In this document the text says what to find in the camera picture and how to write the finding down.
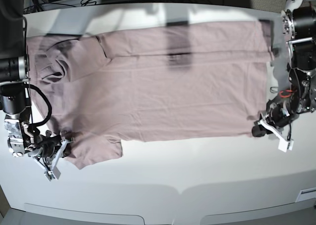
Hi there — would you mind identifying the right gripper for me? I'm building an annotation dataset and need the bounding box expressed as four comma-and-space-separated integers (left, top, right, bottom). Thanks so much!
24, 130, 82, 163

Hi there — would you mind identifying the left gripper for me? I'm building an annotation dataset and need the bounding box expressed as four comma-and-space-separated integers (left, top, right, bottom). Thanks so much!
251, 96, 300, 137

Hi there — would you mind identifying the pink T-shirt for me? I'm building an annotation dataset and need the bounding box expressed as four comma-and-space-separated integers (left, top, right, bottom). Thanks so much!
27, 20, 273, 169

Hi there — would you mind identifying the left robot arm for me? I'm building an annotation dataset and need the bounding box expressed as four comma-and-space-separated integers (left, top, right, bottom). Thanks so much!
252, 0, 316, 137

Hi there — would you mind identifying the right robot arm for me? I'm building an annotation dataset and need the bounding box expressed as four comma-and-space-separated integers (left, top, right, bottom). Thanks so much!
0, 55, 74, 166

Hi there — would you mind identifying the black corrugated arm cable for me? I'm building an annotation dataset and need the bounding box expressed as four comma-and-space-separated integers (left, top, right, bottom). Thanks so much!
27, 84, 54, 129

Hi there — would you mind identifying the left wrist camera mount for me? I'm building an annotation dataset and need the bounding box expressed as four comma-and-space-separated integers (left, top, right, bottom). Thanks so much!
257, 113, 294, 152

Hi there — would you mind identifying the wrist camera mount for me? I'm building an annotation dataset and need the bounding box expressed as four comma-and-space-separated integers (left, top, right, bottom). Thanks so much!
257, 113, 294, 152
31, 139, 69, 181

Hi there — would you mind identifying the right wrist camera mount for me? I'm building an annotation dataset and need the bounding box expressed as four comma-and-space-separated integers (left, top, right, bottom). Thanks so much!
31, 139, 69, 181

